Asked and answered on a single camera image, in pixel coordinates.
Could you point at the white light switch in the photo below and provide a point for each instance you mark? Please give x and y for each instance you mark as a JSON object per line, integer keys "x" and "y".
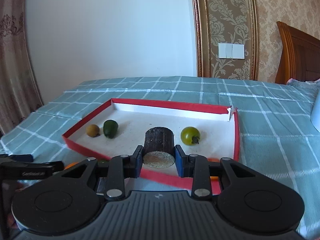
{"x": 231, "y": 50}

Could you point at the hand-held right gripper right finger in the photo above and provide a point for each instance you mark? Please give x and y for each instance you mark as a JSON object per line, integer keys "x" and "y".
{"x": 180, "y": 160}

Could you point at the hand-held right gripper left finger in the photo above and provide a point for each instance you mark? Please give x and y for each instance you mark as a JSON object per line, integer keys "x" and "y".
{"x": 138, "y": 160}

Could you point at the gilded wall moulding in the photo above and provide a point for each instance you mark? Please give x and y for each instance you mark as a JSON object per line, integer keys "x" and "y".
{"x": 197, "y": 30}

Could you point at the patterned curtain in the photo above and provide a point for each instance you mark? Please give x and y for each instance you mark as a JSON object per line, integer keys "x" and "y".
{"x": 15, "y": 67}

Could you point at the short sugar cane piece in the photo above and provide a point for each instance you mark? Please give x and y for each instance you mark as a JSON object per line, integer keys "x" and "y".
{"x": 158, "y": 142}

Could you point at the small orange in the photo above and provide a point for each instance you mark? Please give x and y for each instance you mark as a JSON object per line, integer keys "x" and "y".
{"x": 214, "y": 178}

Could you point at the wooden headboard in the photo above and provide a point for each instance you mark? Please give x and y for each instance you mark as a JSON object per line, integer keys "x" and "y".
{"x": 297, "y": 60}

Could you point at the dark green fruit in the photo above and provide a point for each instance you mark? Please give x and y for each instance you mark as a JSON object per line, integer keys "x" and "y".
{"x": 102, "y": 162}
{"x": 110, "y": 128}

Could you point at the red cardboard box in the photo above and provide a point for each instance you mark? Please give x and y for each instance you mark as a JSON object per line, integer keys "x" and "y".
{"x": 140, "y": 125}

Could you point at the pale pink bedding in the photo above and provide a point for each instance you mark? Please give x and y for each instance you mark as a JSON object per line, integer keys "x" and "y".
{"x": 295, "y": 82}

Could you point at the green tomato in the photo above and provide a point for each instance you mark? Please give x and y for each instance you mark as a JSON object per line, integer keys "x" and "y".
{"x": 190, "y": 135}

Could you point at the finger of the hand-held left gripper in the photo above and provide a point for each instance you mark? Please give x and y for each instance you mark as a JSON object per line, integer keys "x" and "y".
{"x": 37, "y": 166}
{"x": 23, "y": 158}

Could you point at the white kettle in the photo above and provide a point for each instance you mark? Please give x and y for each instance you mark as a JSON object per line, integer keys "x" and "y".
{"x": 316, "y": 117}

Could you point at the large orange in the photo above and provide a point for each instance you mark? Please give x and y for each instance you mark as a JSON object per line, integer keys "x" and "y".
{"x": 70, "y": 165}

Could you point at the brown longan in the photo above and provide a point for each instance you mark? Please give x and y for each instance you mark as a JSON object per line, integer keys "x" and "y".
{"x": 93, "y": 130}

